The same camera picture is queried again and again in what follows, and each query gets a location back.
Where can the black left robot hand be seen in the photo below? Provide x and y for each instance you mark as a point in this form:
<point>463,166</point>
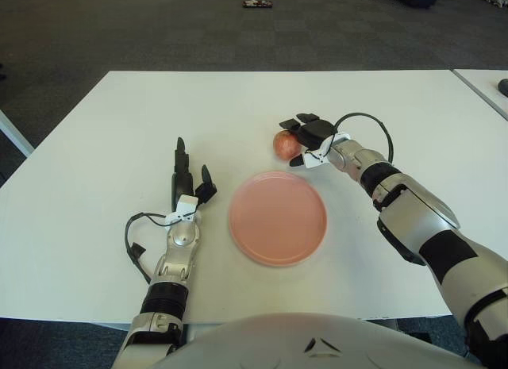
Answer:
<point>182,182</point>

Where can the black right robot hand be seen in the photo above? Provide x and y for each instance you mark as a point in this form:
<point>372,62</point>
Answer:
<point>315,133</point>

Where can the red yellow apple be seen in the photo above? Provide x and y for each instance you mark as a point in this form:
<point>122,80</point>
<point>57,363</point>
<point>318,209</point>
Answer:
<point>283,144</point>

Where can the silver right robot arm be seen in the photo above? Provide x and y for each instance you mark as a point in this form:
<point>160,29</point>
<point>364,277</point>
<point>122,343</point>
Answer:
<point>416,226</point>

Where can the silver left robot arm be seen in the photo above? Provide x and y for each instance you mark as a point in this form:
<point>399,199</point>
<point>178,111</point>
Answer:
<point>180,242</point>

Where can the pink round plate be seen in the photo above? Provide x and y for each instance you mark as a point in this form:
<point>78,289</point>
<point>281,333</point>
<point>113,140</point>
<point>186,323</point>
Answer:
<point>278,218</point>

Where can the small black red floor item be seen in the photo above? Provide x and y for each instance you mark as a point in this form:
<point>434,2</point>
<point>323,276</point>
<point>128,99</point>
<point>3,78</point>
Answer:
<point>258,4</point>

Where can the dark grey game controller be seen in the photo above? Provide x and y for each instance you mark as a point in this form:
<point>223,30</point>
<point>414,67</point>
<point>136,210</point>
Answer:
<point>504,83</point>

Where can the silver robot torso shell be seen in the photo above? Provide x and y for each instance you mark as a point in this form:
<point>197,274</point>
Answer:
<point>317,345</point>

